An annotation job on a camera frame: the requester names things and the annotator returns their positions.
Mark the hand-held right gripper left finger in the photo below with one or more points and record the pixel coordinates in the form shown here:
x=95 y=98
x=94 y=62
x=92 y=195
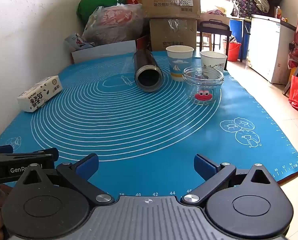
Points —
x=89 y=164

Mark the branch print paper cup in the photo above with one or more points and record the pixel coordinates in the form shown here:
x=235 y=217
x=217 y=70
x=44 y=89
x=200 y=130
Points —
x=213 y=60

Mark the white blue printed bag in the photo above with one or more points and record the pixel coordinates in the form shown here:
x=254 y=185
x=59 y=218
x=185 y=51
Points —
x=75 y=42

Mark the blue silicone baking mat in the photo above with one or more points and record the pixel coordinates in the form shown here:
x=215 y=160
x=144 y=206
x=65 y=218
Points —
x=139 y=135

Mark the red box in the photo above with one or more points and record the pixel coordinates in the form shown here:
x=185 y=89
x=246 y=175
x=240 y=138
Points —
x=144 y=42

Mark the black stool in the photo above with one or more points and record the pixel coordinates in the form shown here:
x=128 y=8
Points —
x=213 y=26

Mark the orange bottle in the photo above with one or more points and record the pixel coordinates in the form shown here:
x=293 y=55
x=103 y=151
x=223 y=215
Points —
x=278 y=12

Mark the white chest freezer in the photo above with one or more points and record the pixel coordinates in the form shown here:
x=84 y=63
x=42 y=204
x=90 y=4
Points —
x=263 y=45

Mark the green plastic bag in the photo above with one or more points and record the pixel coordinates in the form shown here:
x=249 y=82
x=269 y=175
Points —
x=96 y=2

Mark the glass cup with red sticker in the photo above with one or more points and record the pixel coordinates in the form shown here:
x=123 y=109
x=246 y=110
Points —
x=203 y=90

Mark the clear plastic bag red contents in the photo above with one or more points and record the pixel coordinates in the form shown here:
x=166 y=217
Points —
x=114 y=22

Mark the blue barrel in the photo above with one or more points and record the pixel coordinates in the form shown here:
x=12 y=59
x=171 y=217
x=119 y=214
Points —
x=236 y=30

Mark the grey cloth bundle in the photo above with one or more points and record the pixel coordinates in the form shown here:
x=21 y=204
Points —
x=261 y=0

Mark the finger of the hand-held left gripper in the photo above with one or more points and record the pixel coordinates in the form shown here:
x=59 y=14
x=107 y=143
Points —
x=52 y=153
x=4 y=149

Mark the sailboat print paper cup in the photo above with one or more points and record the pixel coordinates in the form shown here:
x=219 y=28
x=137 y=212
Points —
x=180 y=60

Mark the small cardboard box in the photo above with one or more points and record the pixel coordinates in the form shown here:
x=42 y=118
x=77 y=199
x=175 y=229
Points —
x=173 y=35

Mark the red bucket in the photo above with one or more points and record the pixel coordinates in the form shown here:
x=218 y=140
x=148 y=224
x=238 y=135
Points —
x=234 y=52

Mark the flat white box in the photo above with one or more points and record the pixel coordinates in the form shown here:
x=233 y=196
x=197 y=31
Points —
x=101 y=52

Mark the floral cloth bag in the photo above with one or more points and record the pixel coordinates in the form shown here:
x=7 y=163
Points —
x=241 y=2

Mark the white tissue pack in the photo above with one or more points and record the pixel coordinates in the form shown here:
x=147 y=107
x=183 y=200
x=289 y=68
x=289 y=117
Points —
x=39 y=93

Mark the black thermos cup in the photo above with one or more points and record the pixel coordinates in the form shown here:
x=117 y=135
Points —
x=147 y=63

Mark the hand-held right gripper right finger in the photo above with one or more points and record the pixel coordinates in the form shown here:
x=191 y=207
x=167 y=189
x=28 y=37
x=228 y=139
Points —
x=203 y=165

